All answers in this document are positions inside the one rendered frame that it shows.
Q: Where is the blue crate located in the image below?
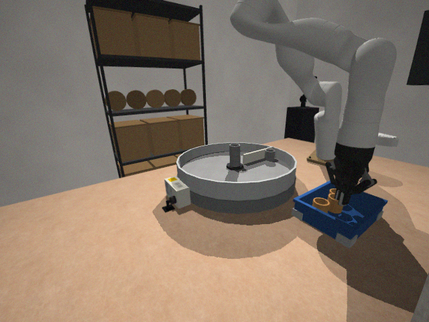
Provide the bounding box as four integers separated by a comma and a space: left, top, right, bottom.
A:
292, 181, 388, 248

